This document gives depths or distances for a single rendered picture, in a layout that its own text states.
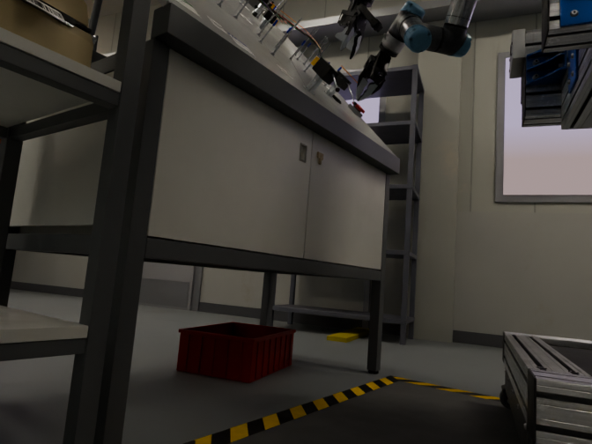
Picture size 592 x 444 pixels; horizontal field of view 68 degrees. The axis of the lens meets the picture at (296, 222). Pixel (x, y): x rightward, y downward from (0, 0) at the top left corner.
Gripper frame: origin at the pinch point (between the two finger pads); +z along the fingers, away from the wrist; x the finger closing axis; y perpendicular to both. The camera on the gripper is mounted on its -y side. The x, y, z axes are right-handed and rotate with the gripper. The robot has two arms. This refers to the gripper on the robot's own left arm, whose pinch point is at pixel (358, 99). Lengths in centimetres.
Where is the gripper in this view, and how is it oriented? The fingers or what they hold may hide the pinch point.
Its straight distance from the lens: 170.2
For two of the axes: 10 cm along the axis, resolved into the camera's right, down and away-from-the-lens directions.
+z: -4.4, 6.5, 6.2
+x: -8.9, -4.0, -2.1
